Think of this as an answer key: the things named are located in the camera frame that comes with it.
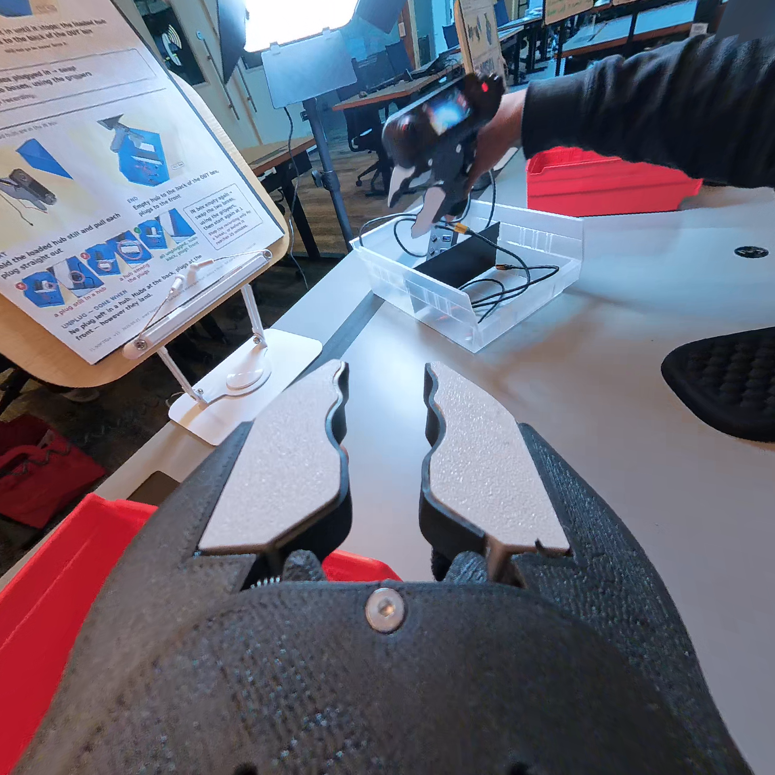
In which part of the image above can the black wall poster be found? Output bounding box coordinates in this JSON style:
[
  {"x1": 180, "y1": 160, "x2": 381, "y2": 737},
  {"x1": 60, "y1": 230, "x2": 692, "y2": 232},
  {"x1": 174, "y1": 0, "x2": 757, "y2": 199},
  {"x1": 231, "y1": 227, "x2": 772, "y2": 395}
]
[{"x1": 159, "y1": 18, "x2": 205, "y2": 87}]

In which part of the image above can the person's right hand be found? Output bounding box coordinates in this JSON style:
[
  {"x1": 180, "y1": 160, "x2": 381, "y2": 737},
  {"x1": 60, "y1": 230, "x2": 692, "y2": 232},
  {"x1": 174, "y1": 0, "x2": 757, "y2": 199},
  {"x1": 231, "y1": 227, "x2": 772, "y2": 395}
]
[{"x1": 468, "y1": 86, "x2": 529, "y2": 196}]

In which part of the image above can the white board stand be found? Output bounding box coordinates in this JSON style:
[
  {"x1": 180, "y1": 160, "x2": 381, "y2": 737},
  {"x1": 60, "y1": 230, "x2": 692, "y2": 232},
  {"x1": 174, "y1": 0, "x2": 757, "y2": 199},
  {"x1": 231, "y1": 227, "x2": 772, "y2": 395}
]
[{"x1": 157, "y1": 285, "x2": 323, "y2": 448}]

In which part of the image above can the black bin divider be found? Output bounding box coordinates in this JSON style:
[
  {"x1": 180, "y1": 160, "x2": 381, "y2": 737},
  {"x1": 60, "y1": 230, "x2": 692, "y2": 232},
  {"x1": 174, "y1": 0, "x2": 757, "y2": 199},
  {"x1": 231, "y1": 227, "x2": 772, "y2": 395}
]
[{"x1": 412, "y1": 221, "x2": 503, "y2": 289}]

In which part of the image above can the black light stand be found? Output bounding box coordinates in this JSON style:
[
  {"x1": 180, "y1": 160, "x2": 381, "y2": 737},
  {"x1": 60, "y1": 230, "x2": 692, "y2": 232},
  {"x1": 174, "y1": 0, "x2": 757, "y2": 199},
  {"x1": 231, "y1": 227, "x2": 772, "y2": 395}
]
[{"x1": 301, "y1": 97, "x2": 355, "y2": 250}]

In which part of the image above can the clear plastic bin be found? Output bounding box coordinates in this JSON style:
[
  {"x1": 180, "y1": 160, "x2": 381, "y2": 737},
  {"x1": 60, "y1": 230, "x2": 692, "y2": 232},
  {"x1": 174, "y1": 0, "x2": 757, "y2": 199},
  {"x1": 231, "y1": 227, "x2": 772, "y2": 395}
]
[{"x1": 349, "y1": 200, "x2": 585, "y2": 354}]

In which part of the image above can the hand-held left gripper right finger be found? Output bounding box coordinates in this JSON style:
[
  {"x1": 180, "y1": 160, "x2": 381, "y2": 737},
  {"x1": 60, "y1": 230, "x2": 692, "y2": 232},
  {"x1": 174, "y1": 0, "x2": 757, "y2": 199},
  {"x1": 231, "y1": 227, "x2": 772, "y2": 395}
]
[{"x1": 419, "y1": 362, "x2": 572, "y2": 583}]

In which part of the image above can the grey light panel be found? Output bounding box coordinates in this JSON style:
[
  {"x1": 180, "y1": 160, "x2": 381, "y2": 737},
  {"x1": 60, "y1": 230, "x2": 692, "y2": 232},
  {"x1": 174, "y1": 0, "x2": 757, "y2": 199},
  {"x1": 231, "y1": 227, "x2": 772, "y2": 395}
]
[{"x1": 261, "y1": 27, "x2": 358, "y2": 111}]

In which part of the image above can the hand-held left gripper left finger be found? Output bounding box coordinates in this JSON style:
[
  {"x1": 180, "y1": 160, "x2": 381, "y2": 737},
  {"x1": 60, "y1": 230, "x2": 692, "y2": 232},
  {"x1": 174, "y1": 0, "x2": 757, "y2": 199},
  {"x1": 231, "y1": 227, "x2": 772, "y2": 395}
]
[{"x1": 197, "y1": 360, "x2": 354, "y2": 558}]

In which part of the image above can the wooden background table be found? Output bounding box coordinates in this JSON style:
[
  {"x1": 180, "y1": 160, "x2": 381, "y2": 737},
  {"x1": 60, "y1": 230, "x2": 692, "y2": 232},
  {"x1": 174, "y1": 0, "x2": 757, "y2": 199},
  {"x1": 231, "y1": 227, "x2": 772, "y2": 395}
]
[{"x1": 241, "y1": 136, "x2": 322, "y2": 261}]

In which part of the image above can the small wooden instruction board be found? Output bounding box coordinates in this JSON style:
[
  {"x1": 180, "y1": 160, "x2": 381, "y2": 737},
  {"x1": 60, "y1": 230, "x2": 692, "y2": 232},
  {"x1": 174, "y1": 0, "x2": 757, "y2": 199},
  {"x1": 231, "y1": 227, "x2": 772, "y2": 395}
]
[{"x1": 453, "y1": 0, "x2": 508, "y2": 82}]

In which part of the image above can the person's right forearm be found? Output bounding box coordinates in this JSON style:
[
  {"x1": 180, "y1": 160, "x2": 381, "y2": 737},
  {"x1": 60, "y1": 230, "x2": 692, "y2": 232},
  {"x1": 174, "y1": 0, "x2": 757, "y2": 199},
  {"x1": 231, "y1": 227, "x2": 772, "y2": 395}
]
[{"x1": 519, "y1": 33, "x2": 775, "y2": 190}]

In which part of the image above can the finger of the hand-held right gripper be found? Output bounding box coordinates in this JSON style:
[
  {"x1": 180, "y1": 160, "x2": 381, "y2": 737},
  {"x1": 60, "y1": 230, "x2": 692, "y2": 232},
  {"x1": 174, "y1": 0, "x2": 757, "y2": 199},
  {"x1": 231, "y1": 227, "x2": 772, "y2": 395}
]
[
  {"x1": 411, "y1": 184, "x2": 452, "y2": 238},
  {"x1": 386, "y1": 163, "x2": 420, "y2": 209}
]

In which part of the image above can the red plastic bin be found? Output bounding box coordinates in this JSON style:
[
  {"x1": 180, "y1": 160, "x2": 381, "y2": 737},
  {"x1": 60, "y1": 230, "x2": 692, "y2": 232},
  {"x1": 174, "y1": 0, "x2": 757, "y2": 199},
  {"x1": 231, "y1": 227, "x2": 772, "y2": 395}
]
[
  {"x1": 525, "y1": 147, "x2": 704, "y2": 218},
  {"x1": 0, "y1": 492, "x2": 402, "y2": 754}
]

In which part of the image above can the red bag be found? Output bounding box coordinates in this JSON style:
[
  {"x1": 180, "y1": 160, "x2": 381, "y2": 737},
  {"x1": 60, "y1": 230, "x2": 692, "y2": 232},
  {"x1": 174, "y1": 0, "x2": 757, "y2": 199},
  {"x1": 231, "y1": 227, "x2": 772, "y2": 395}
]
[{"x1": 0, "y1": 417, "x2": 108, "y2": 529}]

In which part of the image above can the black wrist rest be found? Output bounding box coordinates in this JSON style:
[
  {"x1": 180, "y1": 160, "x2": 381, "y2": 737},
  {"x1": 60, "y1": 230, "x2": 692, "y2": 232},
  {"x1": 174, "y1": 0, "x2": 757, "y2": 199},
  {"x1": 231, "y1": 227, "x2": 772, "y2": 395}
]
[{"x1": 660, "y1": 327, "x2": 775, "y2": 444}]

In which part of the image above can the softbox light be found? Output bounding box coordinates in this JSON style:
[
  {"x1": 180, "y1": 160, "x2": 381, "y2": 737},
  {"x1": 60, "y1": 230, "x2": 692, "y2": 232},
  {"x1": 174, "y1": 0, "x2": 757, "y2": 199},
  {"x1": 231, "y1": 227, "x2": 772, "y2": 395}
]
[{"x1": 217, "y1": 0, "x2": 413, "y2": 86}]

